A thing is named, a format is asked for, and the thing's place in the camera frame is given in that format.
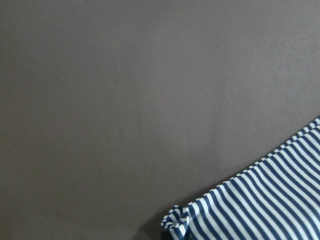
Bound navy white striped polo shirt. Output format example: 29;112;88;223
161;118;320;240

